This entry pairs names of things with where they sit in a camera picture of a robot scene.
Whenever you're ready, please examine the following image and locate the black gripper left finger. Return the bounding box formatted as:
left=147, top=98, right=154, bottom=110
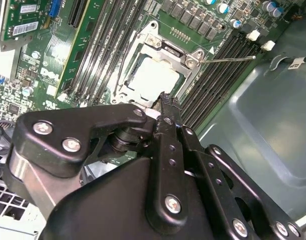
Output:
left=4, top=92, right=190, bottom=228

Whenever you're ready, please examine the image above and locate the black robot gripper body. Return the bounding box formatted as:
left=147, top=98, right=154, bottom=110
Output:
left=40, top=157, right=232, bottom=240

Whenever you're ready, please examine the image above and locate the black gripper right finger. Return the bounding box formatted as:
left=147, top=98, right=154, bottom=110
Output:
left=167, top=94, right=303, bottom=240

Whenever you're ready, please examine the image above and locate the metal locking lever wire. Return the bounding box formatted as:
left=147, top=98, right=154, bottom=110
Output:
left=199, top=55, right=256, bottom=64
left=116, top=53, right=126, bottom=88

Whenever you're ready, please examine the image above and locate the silver CPU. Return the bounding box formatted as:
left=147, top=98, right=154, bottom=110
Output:
left=127, top=58, right=181, bottom=101

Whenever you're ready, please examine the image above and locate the metal socket cover frame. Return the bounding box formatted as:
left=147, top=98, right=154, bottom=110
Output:
left=116, top=32, right=202, bottom=108

